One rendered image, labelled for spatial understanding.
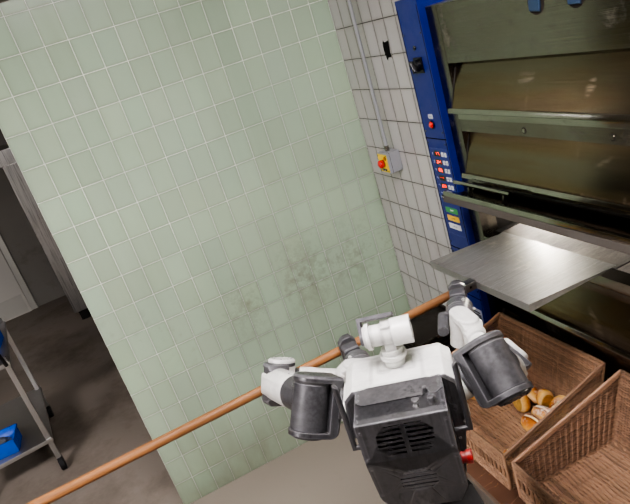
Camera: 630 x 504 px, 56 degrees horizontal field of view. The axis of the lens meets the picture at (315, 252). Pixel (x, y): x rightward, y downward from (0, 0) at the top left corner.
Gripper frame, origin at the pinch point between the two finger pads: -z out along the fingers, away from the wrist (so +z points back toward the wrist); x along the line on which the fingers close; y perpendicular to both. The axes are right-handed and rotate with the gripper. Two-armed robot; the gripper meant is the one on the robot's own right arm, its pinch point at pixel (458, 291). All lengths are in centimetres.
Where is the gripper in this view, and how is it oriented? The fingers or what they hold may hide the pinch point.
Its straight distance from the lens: 212.8
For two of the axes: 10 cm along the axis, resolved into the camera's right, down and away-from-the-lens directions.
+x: 2.9, 8.9, 3.5
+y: 9.4, -1.9, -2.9
